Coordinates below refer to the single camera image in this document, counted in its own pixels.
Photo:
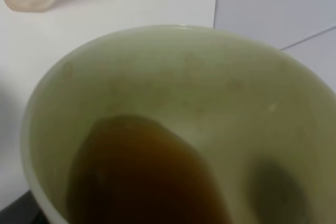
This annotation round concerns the pale green plastic cup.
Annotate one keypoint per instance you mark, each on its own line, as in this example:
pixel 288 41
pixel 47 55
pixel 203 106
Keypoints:
pixel 180 124

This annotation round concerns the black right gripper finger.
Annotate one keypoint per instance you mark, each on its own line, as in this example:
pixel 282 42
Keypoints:
pixel 24 210

